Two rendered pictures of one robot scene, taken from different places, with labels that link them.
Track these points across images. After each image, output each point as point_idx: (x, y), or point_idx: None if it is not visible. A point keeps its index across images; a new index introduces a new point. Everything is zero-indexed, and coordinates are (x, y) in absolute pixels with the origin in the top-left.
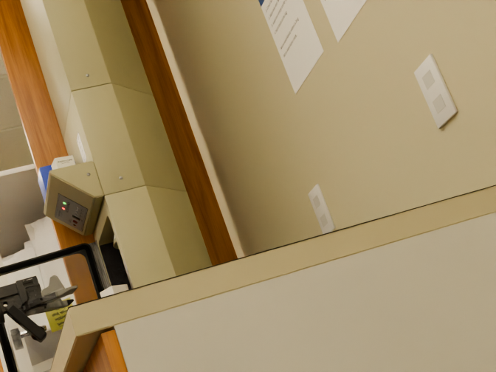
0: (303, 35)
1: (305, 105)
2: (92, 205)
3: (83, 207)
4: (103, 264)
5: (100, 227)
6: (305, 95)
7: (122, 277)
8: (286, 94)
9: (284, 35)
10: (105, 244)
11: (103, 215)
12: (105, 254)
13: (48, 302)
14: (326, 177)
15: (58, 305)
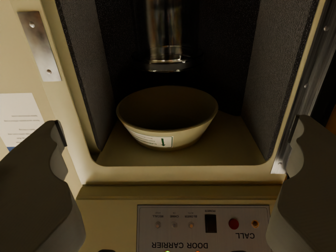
0: (0, 111)
1: (20, 81)
2: (116, 198)
3: (142, 214)
4: (283, 131)
5: (190, 171)
6: (15, 85)
7: (273, 81)
8: (46, 98)
9: (29, 122)
10: (261, 153)
11: (131, 174)
12: (267, 142)
13: (41, 237)
14: (6, 26)
15: (298, 162)
